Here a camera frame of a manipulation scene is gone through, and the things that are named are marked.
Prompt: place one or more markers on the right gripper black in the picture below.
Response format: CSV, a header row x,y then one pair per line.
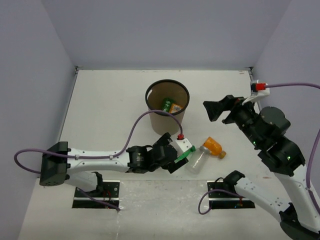
x,y
213,108

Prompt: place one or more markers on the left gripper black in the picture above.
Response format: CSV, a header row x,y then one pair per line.
x,y
165,140

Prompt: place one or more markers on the green bottle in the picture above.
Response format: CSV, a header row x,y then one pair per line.
x,y
166,104
185,154

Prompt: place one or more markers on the clear plastic bottle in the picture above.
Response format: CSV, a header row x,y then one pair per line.
x,y
198,159

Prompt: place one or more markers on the orange bottle with label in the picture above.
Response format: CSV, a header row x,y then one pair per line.
x,y
174,108

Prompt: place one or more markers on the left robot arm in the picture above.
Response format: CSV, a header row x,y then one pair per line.
x,y
82,169

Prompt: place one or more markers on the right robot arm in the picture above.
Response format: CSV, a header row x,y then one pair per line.
x,y
298,216

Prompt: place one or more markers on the brown cardboard bin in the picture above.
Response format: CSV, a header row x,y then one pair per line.
x,y
154,95

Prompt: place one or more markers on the orange bottle near clear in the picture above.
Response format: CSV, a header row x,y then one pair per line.
x,y
214,147

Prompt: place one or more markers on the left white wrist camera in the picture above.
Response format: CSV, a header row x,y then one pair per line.
x,y
181,146

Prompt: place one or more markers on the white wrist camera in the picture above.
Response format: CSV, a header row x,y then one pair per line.
x,y
181,146
259,90

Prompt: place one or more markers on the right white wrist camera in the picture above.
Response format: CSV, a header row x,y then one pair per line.
x,y
259,90

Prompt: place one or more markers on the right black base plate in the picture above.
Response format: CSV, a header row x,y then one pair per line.
x,y
222,201

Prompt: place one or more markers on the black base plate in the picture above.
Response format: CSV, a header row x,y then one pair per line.
x,y
110,195
222,201

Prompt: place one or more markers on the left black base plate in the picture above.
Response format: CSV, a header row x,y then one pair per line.
x,y
110,195

